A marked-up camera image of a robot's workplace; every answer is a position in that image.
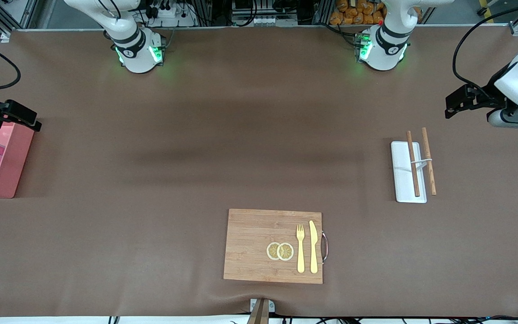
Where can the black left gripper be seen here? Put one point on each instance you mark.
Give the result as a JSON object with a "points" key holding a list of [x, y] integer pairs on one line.
{"points": [[489, 95]]}

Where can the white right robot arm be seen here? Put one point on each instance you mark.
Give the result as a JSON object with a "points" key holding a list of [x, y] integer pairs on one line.
{"points": [[140, 56]]}

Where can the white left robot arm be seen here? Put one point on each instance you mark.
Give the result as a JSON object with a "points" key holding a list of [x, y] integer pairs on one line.
{"points": [[382, 54]]}

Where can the pink plastic bin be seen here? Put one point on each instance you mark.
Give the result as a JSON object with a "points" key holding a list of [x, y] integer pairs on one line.
{"points": [[16, 171]]}

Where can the brown wooden stick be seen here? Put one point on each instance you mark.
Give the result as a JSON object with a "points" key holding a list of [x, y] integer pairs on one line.
{"points": [[432, 180], [415, 180]]}

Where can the white rectangular tray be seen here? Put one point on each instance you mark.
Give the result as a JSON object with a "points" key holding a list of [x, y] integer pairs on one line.
{"points": [[403, 180]]}

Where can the orange round items pile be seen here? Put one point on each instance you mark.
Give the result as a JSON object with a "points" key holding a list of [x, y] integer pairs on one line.
{"points": [[353, 13]]}

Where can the brown table cover mat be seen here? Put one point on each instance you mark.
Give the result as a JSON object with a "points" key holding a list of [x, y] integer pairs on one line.
{"points": [[151, 157]]}

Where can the white power strip black plugs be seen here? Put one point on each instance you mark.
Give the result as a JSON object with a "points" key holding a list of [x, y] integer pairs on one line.
{"points": [[169, 13]]}

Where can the white outlet strip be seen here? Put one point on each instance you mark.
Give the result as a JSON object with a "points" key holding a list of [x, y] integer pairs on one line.
{"points": [[268, 21]]}

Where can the yellow plastic knife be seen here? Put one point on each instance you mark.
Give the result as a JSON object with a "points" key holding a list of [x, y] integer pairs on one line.
{"points": [[314, 252]]}

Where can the yellow plastic fork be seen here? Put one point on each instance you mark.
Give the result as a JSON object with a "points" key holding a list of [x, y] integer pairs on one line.
{"points": [[301, 256]]}

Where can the lemon slice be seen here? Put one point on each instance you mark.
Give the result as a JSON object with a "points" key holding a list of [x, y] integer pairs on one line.
{"points": [[271, 251], [286, 252]]}

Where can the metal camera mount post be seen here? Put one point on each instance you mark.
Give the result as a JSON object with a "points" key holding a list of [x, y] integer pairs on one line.
{"points": [[259, 315]]}

